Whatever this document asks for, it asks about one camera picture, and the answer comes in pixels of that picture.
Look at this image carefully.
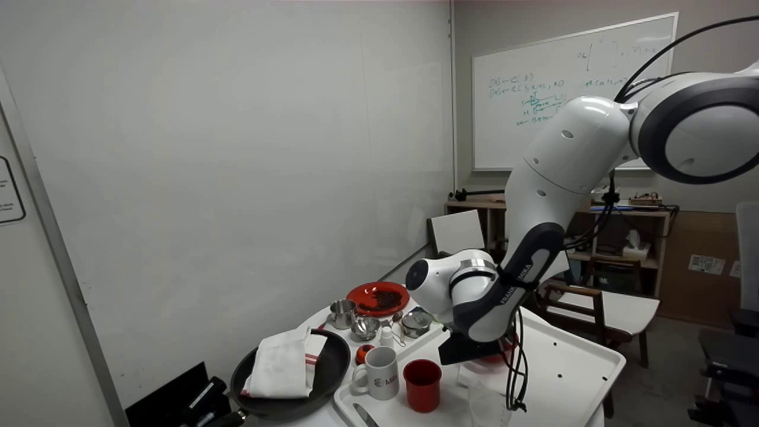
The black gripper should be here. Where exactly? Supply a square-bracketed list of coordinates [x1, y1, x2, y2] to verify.
[436, 331, 512, 368]

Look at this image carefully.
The red mug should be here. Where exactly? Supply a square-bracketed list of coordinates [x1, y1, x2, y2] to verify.
[401, 357, 443, 415]

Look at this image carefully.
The round metal bowl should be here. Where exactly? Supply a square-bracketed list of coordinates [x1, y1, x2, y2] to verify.
[399, 306, 436, 338]

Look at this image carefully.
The white mug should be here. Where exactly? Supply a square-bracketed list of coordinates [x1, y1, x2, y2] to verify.
[349, 344, 401, 402]

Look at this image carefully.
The large white tray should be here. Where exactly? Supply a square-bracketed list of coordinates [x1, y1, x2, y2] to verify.
[331, 306, 629, 427]

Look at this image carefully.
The red plate with beans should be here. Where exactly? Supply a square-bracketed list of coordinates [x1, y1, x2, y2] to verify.
[343, 279, 412, 320]

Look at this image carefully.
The metal juicer cup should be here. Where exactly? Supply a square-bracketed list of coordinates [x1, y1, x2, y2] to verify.
[349, 314, 379, 344]

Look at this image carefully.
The white square panel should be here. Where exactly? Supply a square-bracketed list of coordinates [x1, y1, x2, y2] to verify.
[426, 208, 486, 255]

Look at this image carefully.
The small metal cup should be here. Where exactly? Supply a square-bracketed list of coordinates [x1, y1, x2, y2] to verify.
[328, 299, 355, 329]

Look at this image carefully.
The black frying pan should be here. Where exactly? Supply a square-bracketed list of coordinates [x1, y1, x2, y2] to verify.
[228, 327, 353, 421]

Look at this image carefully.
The wooden chair white seat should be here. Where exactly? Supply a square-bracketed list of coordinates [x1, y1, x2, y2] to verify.
[542, 279, 661, 369]

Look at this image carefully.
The white striped cloth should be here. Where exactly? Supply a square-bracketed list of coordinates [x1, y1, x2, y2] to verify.
[240, 327, 330, 401]

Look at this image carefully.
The wooden shelf unit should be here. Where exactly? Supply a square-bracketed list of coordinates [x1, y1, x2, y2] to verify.
[445, 191, 680, 301]

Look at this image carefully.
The black office chair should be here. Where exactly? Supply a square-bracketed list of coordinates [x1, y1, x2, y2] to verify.
[686, 198, 759, 427]

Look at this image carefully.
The black metal stand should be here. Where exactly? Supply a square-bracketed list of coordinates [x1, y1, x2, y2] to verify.
[124, 361, 240, 427]

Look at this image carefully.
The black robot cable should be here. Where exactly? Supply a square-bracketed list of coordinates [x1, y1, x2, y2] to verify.
[502, 306, 534, 415]

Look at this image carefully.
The wall whiteboard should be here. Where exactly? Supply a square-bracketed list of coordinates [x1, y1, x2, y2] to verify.
[470, 8, 680, 173]

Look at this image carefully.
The black overhead cable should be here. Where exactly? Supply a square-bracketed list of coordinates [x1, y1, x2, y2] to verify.
[614, 14, 759, 103]

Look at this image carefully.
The wall paper sign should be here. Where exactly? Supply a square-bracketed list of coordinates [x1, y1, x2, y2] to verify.
[0, 154, 28, 225]

